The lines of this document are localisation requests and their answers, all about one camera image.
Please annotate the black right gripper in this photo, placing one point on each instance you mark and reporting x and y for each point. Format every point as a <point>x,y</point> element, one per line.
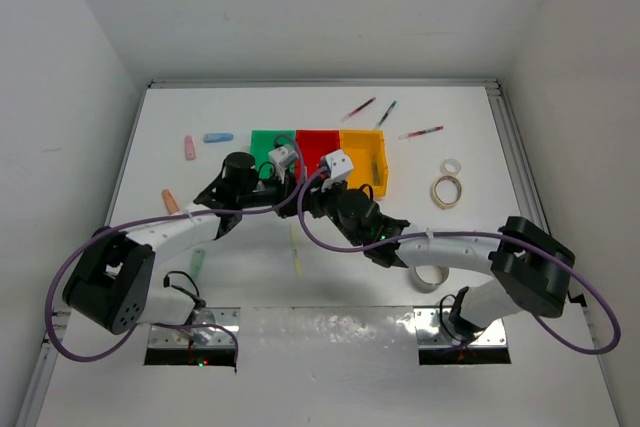
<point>316,198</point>

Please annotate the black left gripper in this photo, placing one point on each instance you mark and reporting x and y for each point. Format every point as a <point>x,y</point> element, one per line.
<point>286,189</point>

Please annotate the dark red ink pen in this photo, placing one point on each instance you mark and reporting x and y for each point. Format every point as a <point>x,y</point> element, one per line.
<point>358,109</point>

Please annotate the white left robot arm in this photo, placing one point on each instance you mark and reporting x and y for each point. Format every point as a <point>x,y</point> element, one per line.
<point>111,281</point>

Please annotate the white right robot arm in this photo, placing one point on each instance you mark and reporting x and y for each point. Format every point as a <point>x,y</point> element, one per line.
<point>520,259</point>

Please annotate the green plastic bin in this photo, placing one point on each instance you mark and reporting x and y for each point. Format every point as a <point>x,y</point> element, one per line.
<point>264,141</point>

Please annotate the pink eraser stick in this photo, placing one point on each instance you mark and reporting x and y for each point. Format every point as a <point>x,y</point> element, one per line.
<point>189,148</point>

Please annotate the blue eraser stick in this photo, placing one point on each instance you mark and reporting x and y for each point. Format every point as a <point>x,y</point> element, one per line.
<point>217,137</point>

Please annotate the yellow plastic bin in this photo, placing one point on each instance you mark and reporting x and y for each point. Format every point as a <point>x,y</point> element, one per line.
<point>362,146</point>

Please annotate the orange eraser stick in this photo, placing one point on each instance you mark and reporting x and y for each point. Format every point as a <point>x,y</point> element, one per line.
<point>169,201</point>

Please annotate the yellow highlighter pen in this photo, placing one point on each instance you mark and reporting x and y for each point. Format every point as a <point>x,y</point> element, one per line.
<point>295,254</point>

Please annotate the green eraser stick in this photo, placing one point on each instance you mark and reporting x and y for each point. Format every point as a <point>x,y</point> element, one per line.
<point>196,262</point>

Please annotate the red plastic bin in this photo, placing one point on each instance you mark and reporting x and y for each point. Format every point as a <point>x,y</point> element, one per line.
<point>314,145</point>

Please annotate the cream masking tape roll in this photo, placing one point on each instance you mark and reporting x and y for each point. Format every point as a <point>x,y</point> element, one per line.
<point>446,192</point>

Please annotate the wide clear tape roll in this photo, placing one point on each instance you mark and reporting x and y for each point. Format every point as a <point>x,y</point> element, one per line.
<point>427,279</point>

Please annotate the small clear tape roll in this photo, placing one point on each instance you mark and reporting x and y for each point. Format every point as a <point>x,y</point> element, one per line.
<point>451,167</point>

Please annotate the green ink pen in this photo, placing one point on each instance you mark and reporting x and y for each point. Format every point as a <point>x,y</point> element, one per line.
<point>385,115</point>

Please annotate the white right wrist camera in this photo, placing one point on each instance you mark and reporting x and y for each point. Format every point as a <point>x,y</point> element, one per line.
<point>340,167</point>

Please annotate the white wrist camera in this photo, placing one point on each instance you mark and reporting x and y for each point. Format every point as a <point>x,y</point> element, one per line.
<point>340,167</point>
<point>283,157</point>

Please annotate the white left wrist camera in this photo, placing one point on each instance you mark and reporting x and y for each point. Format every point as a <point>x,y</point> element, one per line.
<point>283,157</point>

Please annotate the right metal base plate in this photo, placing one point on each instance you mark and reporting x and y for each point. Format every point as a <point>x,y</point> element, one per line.
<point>436,331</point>

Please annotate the metal base plate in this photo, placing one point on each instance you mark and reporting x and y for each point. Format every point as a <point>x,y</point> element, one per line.
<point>436,331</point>
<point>210,334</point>

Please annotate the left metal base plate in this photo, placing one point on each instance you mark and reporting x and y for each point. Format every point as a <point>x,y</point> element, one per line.
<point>210,334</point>

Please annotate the aluminium frame rail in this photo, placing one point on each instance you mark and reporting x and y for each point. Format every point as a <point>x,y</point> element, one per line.
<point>516,159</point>

